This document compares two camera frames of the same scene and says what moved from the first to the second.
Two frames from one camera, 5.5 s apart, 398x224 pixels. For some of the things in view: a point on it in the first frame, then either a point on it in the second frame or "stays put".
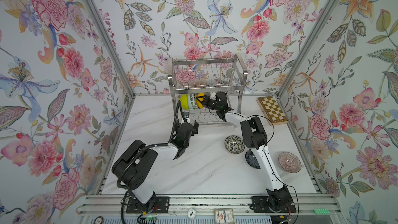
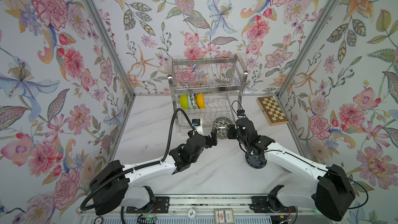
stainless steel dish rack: x=204 y=87 stays put
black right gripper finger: x=205 y=100 -> x=231 y=132
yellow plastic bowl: x=199 y=104 stays put
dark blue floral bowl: x=251 y=159 stays put
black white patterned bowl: x=235 y=144 -> x=221 y=124
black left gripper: x=194 y=130 -> x=214 y=139
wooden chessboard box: x=272 y=110 stays put
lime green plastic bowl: x=184 y=101 stays put
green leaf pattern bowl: x=193 y=101 stays put
